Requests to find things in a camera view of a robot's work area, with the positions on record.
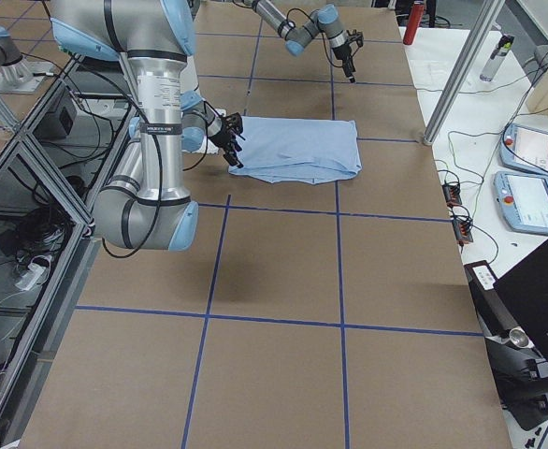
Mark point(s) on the aluminium frame post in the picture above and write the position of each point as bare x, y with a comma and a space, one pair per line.
462, 66

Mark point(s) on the lower orange connector board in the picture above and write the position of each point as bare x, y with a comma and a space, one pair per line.
462, 230

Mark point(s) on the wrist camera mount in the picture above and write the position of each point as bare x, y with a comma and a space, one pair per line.
355, 37
233, 124

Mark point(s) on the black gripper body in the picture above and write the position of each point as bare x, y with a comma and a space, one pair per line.
221, 138
341, 52

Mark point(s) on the red water bottle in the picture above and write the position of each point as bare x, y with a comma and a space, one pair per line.
416, 14

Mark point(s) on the light blue t-shirt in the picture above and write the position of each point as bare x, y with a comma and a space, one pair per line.
309, 151

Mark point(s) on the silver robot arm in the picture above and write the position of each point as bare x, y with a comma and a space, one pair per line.
145, 204
298, 29

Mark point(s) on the upper teach pendant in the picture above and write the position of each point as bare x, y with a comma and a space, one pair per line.
525, 149

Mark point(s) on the clear water bottle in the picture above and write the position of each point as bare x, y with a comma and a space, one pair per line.
496, 58

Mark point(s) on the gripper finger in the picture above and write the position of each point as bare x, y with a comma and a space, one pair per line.
348, 70
232, 159

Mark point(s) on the upper orange connector board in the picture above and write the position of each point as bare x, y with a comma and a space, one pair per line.
451, 192

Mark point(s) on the white camera mast pedestal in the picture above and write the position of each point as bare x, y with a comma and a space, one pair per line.
199, 145

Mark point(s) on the lower teach pendant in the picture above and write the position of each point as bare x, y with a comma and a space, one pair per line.
523, 201

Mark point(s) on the orange connector board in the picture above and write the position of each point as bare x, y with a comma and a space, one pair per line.
451, 192
462, 230

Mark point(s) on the teach pendant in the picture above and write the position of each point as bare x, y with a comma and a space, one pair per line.
525, 149
523, 201

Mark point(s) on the black laptop box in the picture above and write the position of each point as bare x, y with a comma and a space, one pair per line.
517, 299

